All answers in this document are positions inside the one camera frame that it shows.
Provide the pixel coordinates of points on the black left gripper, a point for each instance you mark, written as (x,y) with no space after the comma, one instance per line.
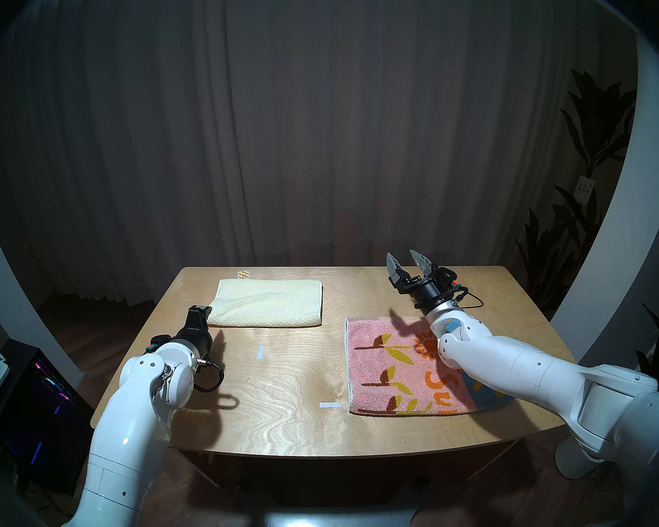
(197,342)

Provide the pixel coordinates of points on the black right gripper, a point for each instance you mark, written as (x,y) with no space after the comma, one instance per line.
(431,290)

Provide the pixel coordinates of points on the cream terry towel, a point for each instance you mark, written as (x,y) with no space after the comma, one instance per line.
(269,309)

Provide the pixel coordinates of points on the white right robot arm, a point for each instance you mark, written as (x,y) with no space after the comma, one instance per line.
(527,366)

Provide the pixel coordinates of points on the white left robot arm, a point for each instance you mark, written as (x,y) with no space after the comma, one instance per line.
(132,432)

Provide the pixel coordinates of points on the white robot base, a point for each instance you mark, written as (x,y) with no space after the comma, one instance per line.
(329,520)

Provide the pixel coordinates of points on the pink blue sun-print towel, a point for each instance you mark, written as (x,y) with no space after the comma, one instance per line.
(384,366)

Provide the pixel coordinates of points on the black computer case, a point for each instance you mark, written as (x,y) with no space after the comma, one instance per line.
(38,410)

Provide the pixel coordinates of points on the grey pleated curtain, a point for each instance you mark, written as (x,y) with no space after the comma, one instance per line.
(307,119)

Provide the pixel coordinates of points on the white plant tag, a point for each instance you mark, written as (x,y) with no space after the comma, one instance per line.
(584,190)

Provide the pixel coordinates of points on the tall dark leafy plant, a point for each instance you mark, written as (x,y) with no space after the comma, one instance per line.
(598,119)

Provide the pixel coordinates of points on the white round plant pot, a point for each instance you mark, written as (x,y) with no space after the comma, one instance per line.
(571,463)

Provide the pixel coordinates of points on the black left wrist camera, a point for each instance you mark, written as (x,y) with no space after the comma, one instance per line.
(199,316)

